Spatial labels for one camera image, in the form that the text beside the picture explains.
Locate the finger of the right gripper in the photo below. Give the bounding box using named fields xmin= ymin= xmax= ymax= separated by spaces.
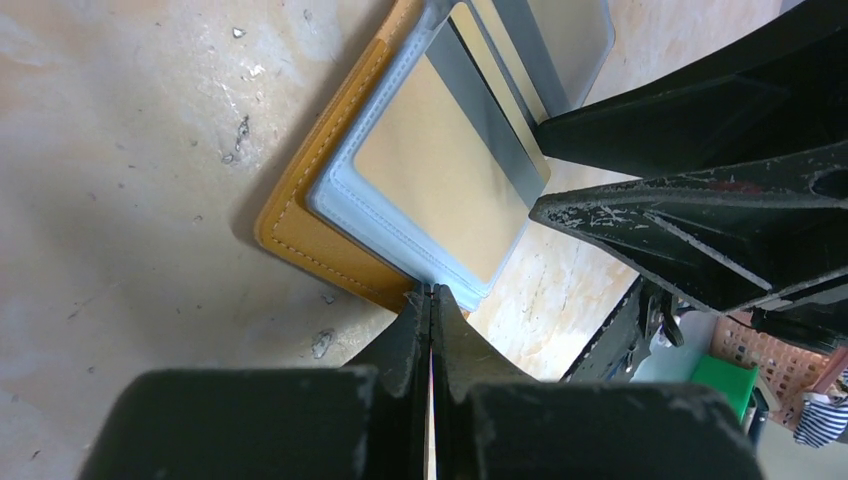
xmin=530 ymin=142 xmax=847 ymax=313
xmin=534 ymin=1 xmax=847 ymax=178

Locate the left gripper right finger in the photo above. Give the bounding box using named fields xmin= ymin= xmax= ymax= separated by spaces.
xmin=431 ymin=285 xmax=763 ymax=479

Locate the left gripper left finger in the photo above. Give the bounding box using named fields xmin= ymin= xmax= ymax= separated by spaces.
xmin=80 ymin=284 xmax=431 ymax=479

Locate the orange leather card holder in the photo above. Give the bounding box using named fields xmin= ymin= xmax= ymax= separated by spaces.
xmin=255 ymin=1 xmax=614 ymax=312

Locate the orange perforated basket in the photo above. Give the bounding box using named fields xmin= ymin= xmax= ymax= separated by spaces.
xmin=710 ymin=314 xmax=830 ymax=431

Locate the green box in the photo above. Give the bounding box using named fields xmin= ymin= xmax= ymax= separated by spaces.
xmin=690 ymin=355 xmax=759 ymax=422

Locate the striped cloth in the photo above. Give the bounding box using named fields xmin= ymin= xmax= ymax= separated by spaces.
xmin=793 ymin=370 xmax=847 ymax=449

